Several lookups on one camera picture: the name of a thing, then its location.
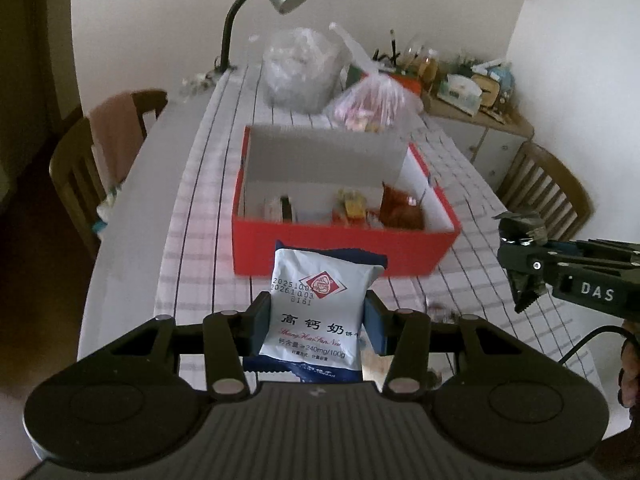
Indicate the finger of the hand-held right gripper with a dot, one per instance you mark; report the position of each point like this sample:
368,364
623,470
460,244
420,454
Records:
525,262
600,249

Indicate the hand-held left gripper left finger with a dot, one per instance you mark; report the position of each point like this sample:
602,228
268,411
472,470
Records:
260,322

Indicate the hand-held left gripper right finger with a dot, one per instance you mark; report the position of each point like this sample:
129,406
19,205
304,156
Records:
375,322

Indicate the white blue biscuit packet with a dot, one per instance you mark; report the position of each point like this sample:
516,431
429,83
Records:
315,310

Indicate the red cardboard box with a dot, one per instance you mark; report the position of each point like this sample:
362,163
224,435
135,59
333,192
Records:
325,252

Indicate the silver black-edged snack packet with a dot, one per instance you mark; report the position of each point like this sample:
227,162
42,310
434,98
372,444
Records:
280,207

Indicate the brown snack packet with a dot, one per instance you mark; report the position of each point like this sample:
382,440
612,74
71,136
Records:
400,207

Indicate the yellow snack packet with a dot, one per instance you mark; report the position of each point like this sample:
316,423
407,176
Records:
350,200

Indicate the person's right hand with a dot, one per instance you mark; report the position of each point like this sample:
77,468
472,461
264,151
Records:
631,372

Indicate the low wooden cabinet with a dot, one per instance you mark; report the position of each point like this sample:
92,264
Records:
492,145

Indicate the checked tablecloth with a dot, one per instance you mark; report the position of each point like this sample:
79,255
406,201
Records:
200,200

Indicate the tissue box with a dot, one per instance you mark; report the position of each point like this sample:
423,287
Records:
460,92

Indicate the patterned seat cloth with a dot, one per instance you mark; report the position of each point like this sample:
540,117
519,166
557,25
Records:
106,210

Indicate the orange box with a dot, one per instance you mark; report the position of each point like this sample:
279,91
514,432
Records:
407,85

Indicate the yellow liquid bottle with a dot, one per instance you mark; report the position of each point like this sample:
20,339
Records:
430,69

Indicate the pink plastic bag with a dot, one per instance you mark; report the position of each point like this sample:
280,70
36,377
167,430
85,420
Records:
372,105

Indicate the pink towel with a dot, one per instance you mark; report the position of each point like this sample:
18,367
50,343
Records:
117,135

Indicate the wooden chair with towel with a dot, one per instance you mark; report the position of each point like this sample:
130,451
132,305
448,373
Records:
75,170

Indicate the small table clutter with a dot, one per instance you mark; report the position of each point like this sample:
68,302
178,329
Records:
196,82

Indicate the clear plastic bag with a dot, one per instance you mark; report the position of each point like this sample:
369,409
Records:
305,70

